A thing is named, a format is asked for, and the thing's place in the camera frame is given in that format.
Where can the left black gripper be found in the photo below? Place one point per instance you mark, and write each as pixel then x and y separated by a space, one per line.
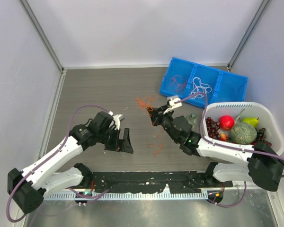
pixel 120 144

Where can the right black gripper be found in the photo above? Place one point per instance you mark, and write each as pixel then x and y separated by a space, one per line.
pixel 156 114

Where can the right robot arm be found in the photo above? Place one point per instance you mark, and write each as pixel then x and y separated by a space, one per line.
pixel 258 163

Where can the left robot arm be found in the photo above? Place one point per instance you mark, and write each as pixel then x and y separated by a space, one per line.
pixel 30 186

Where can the clear glass bottle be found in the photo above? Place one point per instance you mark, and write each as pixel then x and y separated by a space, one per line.
pixel 192 120

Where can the blue three-compartment bin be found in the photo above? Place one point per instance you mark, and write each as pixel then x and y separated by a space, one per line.
pixel 185 78

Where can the red grapes bunch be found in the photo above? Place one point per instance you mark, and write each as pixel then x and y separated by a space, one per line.
pixel 213 128

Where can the small peach fruit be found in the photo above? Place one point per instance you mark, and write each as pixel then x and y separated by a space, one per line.
pixel 223 137

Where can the red apple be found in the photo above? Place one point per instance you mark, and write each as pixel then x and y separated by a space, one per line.
pixel 226 122

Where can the cantaloupe melon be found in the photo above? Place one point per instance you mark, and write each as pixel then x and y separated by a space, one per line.
pixel 242 133

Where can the green pear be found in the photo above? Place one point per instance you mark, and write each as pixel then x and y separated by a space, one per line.
pixel 252 121

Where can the dark grapes bunch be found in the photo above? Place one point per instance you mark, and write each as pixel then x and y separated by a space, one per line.
pixel 261 137

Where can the white plastic basket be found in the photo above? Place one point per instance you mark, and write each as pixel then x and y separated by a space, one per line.
pixel 272 118

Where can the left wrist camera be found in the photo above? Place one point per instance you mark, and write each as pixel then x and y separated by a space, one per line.
pixel 116 122

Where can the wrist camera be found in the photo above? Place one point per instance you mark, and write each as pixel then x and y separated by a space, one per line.
pixel 116 122
pixel 173 102

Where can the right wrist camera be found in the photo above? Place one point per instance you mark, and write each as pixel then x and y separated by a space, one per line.
pixel 173 102

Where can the slotted cable duct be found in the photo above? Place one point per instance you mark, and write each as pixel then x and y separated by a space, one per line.
pixel 165 195

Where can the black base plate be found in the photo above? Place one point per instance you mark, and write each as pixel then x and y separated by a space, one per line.
pixel 154 182

